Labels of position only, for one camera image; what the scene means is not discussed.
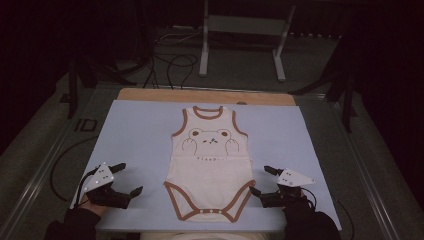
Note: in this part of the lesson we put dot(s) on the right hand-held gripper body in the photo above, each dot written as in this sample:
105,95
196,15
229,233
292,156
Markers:
293,178

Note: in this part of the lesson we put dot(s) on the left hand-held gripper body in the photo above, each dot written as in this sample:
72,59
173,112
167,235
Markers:
106,196

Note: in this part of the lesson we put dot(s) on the cream baby bodysuit brown trim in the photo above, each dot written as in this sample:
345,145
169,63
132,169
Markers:
209,186

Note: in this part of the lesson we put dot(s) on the person's left hand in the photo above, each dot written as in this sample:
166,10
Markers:
93,208

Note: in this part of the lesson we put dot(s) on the person's right hand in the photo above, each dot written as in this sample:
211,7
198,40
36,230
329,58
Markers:
300,205

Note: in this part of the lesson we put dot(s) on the light blue mat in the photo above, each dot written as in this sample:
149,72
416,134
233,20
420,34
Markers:
133,140

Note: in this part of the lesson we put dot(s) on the person's torso light clothing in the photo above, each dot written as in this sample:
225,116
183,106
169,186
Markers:
200,236

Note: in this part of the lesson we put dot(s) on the wooden table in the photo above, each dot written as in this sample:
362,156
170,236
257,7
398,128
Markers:
166,96

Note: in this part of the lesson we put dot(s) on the black metal stand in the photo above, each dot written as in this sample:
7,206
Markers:
346,100
73,86

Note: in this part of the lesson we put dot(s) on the white metal stand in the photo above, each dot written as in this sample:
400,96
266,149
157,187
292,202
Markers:
246,25

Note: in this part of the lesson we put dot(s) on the grey metal rail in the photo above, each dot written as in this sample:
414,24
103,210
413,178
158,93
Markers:
43,166
363,166

